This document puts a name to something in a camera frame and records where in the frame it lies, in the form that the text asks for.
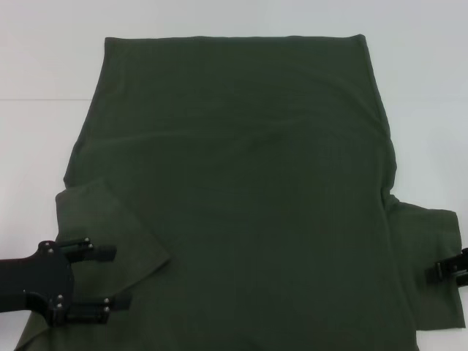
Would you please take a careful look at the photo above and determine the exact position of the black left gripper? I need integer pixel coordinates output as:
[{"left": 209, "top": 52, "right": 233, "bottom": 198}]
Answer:
[{"left": 0, "top": 237, "right": 132, "bottom": 327}]

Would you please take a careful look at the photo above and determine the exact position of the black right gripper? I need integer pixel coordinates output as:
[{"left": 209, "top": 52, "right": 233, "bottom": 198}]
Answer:
[{"left": 426, "top": 247, "right": 468, "bottom": 287}]

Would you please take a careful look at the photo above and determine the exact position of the dark green shirt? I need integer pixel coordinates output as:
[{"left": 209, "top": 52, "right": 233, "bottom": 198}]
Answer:
[{"left": 16, "top": 33, "right": 468, "bottom": 351}]

